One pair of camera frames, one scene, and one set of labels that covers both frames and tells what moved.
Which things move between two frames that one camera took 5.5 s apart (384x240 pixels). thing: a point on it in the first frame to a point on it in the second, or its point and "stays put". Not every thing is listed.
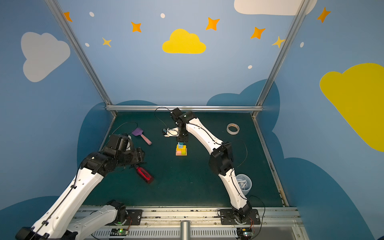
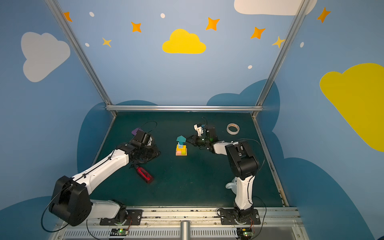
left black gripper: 139,154 to 147,152
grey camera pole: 185,230 stays put
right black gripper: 182,138 to 197,140
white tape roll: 233,132 stays put
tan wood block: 181,155 stays put
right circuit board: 244,233 stays put
